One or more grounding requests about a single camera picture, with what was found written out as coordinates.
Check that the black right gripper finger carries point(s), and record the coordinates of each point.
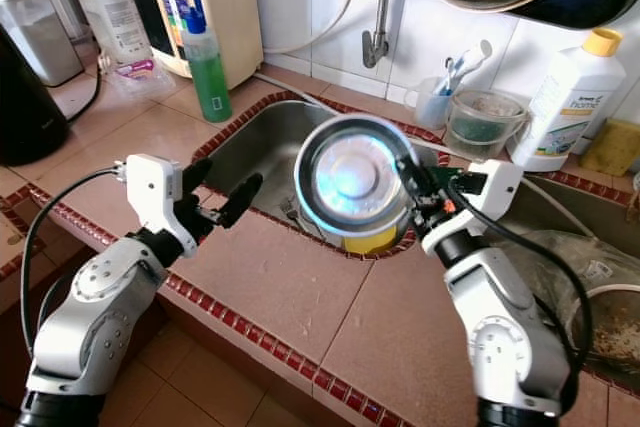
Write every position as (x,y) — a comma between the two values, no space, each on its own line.
(409,171)

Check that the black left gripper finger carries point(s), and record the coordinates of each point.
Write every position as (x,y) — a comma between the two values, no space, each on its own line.
(198,177)
(242,200)

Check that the round steel dish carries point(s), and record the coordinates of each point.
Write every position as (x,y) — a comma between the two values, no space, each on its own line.
(355,177)

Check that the yellow bowl grey suction base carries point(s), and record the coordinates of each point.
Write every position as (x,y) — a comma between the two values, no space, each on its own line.
(370,243)

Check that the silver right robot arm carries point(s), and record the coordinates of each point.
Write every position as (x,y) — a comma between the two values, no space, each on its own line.
(510,327)

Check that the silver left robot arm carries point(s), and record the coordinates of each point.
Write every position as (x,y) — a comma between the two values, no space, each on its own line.
(95,317)

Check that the translucent toothbrush cup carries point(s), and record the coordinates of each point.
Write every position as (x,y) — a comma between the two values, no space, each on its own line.
(430,107)

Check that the clear tub with green scourer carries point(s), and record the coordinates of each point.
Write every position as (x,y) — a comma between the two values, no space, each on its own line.
(485,132)

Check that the green bottle blue cap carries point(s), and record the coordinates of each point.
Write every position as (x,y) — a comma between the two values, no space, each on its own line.
(208,82)

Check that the blue toothbrush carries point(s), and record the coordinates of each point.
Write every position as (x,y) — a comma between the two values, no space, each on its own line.
(450,75)

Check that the pink printed plastic packet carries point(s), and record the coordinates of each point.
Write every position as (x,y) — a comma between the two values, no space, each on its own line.
(137,70)

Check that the white detergent bottle yellow cap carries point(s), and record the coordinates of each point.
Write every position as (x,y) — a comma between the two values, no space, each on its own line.
(560,107)

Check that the beige water filter appliance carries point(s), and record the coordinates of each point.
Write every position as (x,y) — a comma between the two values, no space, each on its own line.
(240,7)

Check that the black electric kettle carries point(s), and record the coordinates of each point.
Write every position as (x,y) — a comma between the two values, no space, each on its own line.
(30,107)

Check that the yellow cleaning pad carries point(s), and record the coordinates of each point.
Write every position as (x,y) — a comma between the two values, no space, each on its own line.
(610,147)

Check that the clear container white lid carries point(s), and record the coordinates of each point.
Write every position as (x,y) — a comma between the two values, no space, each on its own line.
(40,37)

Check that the steel pot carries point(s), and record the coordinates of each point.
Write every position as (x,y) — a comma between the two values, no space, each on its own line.
(615,337)

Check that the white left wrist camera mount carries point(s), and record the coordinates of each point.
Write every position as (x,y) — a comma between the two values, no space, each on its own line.
(155,197)

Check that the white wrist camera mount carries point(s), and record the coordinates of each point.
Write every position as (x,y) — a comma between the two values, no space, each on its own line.
(495,187)
(155,197)

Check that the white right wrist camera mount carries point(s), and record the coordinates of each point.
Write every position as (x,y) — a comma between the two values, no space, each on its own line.
(495,187)

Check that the grey wall tap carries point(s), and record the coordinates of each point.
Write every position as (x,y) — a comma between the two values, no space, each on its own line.
(375,47)

